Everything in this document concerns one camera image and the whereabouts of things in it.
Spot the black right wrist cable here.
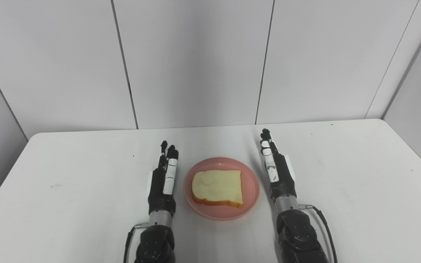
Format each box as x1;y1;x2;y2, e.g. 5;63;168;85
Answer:
299;205;338;263

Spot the pink round plate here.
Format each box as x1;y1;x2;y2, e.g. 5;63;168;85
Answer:
183;157;260;220

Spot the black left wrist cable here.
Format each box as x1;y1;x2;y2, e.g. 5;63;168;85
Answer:
124;223;149;263

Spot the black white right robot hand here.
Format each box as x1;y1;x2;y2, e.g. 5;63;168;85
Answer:
260;128;298;201

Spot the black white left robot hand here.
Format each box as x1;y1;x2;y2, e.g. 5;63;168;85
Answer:
147;141;179;216

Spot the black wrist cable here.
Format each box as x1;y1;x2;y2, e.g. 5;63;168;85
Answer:
299;205;338;263
124;223;149;263

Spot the slice of bread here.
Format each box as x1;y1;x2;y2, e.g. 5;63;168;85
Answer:
191;170;244;209

